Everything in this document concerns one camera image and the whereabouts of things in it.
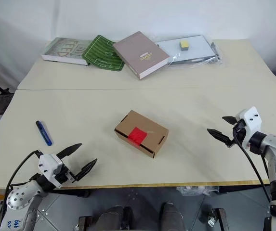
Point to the brown cardboard box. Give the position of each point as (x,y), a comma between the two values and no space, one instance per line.
(147,125)

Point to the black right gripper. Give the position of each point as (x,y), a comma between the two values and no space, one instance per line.
(240,132)

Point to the red tape patch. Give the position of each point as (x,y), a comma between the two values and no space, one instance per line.
(137,136)

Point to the yellow whiteboard eraser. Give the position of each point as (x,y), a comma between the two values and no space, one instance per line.
(184,45)

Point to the dark brown frame post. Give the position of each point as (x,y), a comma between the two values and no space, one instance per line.
(222,220)
(83,223)

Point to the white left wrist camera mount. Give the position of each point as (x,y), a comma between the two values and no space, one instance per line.
(49,166)

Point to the crumpled clear plastic wrap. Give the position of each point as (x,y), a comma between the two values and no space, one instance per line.
(195,190)

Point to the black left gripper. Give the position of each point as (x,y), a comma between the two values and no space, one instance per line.
(64,178)

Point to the green soccer field mat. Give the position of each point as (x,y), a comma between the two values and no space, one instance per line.
(101,53)

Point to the dark rounded shape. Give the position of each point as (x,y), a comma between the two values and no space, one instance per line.
(171,216)
(111,219)

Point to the small whiteboard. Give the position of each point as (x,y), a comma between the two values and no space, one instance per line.
(196,48)

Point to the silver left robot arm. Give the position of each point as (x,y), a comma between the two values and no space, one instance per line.
(17,199)

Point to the taupe hardcover book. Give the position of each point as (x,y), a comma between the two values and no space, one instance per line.
(137,50)

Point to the whiteboard in plastic bag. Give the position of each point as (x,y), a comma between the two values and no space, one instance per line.
(220,59)

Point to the grey-green FEED book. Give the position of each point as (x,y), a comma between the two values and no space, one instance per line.
(63,49)

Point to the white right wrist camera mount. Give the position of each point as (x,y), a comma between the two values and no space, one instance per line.
(251,120)

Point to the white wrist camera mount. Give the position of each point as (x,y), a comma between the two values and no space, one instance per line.
(49,166)
(251,120)

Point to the silver metal clamp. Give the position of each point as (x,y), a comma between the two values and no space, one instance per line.
(211,219)

